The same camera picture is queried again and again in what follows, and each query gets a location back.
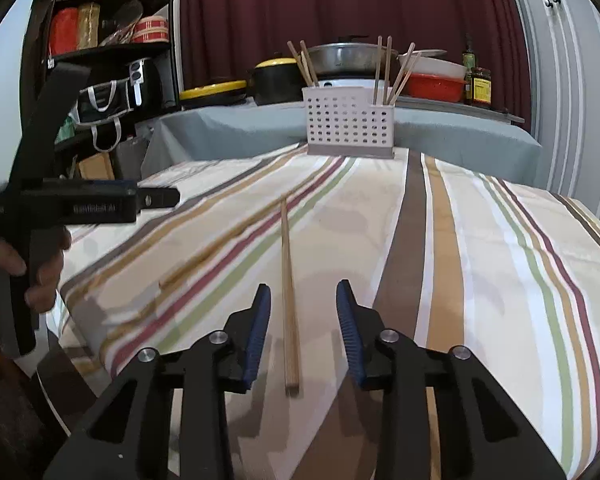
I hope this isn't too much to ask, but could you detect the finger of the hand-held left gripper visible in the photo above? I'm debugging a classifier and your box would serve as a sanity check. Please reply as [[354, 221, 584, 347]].
[[137, 187, 182, 211]]

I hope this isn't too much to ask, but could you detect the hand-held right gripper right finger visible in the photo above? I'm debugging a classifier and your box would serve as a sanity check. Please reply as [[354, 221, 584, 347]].
[[336, 280, 566, 480]]

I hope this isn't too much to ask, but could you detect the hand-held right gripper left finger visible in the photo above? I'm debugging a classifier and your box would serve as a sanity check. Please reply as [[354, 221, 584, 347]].
[[42, 283, 272, 480]]

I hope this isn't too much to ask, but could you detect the wooden chopstick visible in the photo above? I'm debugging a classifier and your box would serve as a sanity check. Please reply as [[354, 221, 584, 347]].
[[281, 197, 301, 394], [394, 51, 423, 106], [373, 36, 384, 106], [384, 36, 393, 106], [299, 39, 321, 87], [287, 41, 315, 88], [279, 197, 295, 395], [389, 42, 417, 106]]

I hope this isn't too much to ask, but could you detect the white perforated utensil holder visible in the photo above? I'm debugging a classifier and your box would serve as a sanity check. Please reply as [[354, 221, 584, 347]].
[[301, 85, 397, 159]]

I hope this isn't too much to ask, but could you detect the person's left hand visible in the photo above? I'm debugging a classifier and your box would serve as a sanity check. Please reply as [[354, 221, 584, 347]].
[[0, 227, 73, 326]]

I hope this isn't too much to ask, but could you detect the brown cardboard box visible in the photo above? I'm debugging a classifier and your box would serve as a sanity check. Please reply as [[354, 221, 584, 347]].
[[77, 152, 116, 181]]

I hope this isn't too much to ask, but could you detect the grey-green tablecloth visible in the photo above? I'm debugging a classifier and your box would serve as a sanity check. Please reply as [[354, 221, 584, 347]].
[[140, 95, 543, 191]]

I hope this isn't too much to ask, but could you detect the flat pan with yellow lid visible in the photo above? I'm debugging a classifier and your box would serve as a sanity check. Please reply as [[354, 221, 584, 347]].
[[179, 80, 248, 108]]

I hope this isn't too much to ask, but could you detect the black air fryer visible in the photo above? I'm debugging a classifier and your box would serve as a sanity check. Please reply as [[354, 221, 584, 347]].
[[126, 58, 176, 111]]

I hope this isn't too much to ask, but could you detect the striped tablecloth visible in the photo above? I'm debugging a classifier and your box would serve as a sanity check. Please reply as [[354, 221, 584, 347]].
[[45, 142, 600, 480]]

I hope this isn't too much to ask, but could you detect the black shelf rack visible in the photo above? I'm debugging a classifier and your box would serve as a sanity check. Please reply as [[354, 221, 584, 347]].
[[20, 0, 181, 181]]

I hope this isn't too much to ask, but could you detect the black pot with yellow lid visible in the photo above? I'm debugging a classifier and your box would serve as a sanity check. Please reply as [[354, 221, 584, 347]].
[[247, 58, 305, 107]]

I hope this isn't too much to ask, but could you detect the red striped round box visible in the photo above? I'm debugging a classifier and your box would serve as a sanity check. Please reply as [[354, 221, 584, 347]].
[[131, 16, 170, 44]]

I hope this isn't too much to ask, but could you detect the metal strainer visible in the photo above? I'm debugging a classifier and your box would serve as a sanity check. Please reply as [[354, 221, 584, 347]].
[[100, 0, 145, 43]]

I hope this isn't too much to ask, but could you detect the white induction cooker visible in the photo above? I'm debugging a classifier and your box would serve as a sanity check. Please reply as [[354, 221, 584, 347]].
[[316, 75, 396, 92]]

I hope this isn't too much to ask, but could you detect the steel wok with lid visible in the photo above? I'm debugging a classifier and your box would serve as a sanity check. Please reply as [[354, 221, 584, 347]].
[[305, 35, 448, 77]]

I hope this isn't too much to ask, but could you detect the maroon curtain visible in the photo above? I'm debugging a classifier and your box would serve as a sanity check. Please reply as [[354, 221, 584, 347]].
[[177, 0, 533, 131]]

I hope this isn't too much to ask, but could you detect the red bowl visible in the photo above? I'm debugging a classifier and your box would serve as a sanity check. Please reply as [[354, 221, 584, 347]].
[[402, 72, 467, 103]]

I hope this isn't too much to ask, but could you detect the sauce jar with yellow label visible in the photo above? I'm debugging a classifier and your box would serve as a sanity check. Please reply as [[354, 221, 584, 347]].
[[464, 66, 492, 107]]

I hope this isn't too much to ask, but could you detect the white bowl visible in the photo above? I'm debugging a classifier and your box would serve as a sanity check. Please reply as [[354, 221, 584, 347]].
[[400, 56, 468, 78]]

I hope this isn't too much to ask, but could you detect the white cabinet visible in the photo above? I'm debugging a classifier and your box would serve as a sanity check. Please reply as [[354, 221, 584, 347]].
[[500, 0, 600, 241]]

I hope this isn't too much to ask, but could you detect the black bag with grey handles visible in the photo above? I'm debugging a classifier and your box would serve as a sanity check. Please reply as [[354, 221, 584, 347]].
[[72, 80, 131, 153]]

